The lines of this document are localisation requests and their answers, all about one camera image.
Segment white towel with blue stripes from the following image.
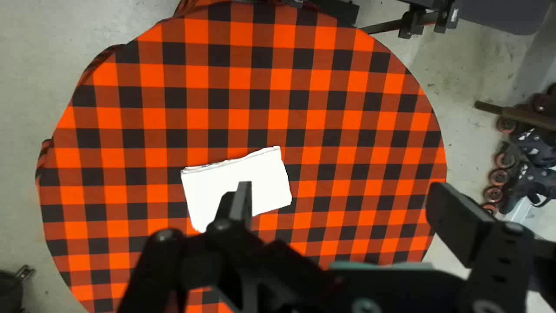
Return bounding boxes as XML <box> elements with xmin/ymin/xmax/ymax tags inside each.
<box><xmin>180</xmin><ymin>146</ymin><xmax>291</xmax><ymax>233</ymax></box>

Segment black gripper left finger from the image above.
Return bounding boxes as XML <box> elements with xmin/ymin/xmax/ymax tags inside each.
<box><xmin>213</xmin><ymin>180</ymin><xmax>251</xmax><ymax>229</ymax></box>

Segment black tripod stand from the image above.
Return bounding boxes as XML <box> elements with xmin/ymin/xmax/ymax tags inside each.
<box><xmin>321</xmin><ymin>0</ymin><xmax>460</xmax><ymax>38</ymax></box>

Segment black inline roller skates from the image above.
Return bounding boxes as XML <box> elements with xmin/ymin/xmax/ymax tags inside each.
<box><xmin>473</xmin><ymin>83</ymin><xmax>556</xmax><ymax>215</ymax></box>

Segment orange black plaid tablecloth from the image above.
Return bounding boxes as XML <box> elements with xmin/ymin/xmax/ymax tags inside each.
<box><xmin>34</xmin><ymin>0</ymin><xmax>446</xmax><ymax>313</ymax></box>

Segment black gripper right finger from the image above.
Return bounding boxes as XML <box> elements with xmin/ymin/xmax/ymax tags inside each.
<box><xmin>425</xmin><ymin>182</ymin><xmax>498</xmax><ymax>273</ymax></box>

